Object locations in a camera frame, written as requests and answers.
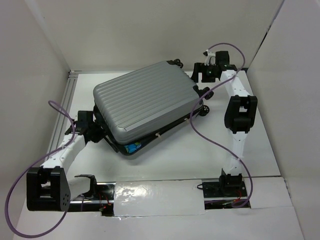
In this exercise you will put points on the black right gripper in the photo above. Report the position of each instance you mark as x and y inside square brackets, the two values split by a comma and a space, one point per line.
[200, 67]

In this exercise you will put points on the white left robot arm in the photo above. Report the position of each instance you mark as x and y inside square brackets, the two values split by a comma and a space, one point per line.
[47, 186]

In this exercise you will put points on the grey suitcase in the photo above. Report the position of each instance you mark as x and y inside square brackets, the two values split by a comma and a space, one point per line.
[143, 104]

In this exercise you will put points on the white foil tape sheet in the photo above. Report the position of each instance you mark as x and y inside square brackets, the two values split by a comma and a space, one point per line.
[158, 198]

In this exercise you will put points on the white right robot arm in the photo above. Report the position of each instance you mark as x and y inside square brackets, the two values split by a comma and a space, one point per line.
[241, 111]

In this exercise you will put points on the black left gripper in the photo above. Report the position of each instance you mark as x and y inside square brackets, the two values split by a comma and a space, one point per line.
[101, 135]

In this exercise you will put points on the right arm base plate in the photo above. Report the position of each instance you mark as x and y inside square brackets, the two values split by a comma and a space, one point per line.
[228, 192]

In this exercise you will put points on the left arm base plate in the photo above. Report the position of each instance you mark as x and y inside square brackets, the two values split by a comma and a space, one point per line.
[102, 201]

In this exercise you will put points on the light blue shirt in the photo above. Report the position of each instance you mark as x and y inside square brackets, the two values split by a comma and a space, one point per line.
[133, 147]

